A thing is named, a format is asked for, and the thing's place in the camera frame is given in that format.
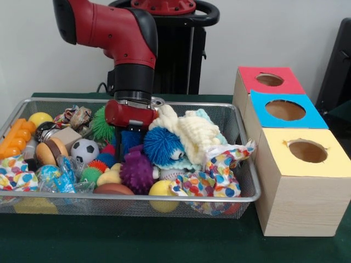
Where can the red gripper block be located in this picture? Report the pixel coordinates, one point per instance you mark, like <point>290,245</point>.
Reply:
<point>129,116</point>

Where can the blue spiky ball with eyes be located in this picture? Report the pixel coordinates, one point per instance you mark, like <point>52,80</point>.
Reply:
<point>161,145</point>

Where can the cream waffle cloth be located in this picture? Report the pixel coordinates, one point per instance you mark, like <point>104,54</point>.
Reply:
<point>192,131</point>

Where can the mint waffle cloth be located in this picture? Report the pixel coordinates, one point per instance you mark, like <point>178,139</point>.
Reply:
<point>203,113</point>

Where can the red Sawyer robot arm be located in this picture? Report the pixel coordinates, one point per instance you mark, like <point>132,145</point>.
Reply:
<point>123,35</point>

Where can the shallow silver mesh bin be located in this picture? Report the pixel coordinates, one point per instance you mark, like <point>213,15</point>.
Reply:
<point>109,208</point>

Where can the wooden box with three holes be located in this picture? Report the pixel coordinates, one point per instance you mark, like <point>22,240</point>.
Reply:
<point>299,208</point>

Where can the purple spiky toy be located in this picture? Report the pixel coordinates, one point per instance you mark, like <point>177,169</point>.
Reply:
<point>137,172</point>

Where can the small soccer ball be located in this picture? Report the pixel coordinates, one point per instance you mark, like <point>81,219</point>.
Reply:
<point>85,150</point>

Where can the yellow ball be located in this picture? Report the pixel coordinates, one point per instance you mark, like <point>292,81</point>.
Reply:
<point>161,191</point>

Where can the toy burger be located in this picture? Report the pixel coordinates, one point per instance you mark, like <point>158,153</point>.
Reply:
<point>50,153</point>

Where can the polka dot paper napkin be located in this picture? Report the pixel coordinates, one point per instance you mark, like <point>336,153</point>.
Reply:
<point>211,180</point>

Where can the dark green table cloth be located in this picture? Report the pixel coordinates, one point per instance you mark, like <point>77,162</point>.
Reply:
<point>137,241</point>
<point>342,109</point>

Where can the orange studded toy block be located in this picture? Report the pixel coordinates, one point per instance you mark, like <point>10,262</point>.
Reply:
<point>13,139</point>

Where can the black stand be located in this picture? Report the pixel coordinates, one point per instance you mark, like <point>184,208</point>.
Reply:
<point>337,68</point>

